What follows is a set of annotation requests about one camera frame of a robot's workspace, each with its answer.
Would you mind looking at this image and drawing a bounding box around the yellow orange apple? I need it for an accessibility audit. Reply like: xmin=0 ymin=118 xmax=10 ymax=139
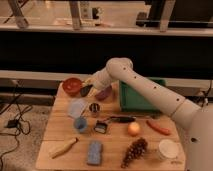
xmin=127 ymin=122 xmax=140 ymax=136

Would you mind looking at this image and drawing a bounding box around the black board eraser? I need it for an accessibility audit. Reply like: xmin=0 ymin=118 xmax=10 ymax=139
xmin=80 ymin=85 xmax=93 ymax=97

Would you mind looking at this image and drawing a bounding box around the wooden board table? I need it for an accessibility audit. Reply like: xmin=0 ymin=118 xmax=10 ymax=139
xmin=36 ymin=88 xmax=185 ymax=171

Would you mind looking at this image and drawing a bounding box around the black power adapter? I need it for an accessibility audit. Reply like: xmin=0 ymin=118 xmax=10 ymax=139
xmin=7 ymin=119 xmax=19 ymax=128

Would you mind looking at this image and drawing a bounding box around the small metal cup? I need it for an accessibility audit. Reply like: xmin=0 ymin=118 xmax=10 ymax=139
xmin=89 ymin=103 xmax=100 ymax=117

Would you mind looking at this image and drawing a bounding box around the green plastic tray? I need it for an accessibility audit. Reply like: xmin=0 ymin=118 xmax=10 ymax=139
xmin=119 ymin=82 xmax=159 ymax=113

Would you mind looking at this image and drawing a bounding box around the red bowl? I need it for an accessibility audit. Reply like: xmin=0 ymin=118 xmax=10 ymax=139
xmin=62 ymin=78 xmax=82 ymax=96

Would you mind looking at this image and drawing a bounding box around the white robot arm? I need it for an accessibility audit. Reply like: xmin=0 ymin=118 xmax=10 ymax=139
xmin=87 ymin=58 xmax=213 ymax=171

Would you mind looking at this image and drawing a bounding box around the white round container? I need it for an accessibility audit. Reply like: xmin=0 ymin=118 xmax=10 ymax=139
xmin=157 ymin=139 xmax=179 ymax=160

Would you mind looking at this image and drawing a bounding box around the purple bowl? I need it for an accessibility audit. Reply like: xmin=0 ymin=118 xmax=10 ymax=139
xmin=95 ymin=86 xmax=112 ymax=101

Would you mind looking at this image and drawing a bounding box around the blue sponge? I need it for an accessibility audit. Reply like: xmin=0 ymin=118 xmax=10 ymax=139
xmin=87 ymin=140 xmax=103 ymax=165

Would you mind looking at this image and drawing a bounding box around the brown grape bunch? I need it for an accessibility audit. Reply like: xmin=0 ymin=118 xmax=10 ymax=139
xmin=121 ymin=138 xmax=148 ymax=168

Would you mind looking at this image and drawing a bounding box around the orange carrot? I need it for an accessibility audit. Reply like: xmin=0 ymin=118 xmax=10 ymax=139
xmin=146 ymin=120 xmax=171 ymax=136

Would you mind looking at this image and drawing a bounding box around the blue cup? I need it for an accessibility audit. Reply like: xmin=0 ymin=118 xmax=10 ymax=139
xmin=74 ymin=117 xmax=88 ymax=133

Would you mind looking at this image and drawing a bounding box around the black floor cable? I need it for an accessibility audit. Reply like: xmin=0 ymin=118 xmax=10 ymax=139
xmin=0 ymin=81 xmax=34 ymax=171

